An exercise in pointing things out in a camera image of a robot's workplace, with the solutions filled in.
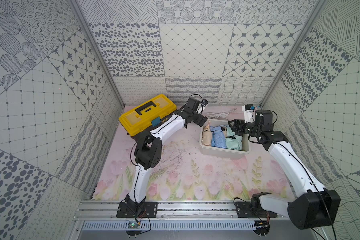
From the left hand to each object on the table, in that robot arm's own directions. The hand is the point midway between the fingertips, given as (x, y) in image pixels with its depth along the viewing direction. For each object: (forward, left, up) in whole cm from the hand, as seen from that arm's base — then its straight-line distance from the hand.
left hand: (199, 111), depth 94 cm
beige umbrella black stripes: (-14, -4, -7) cm, 16 cm away
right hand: (-15, -18, +5) cm, 24 cm away
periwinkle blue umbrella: (-17, -11, -5) cm, 21 cm away
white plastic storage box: (-25, -6, -5) cm, 27 cm away
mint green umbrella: (-19, -19, -6) cm, 28 cm away
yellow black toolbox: (-9, +37, 0) cm, 38 cm away
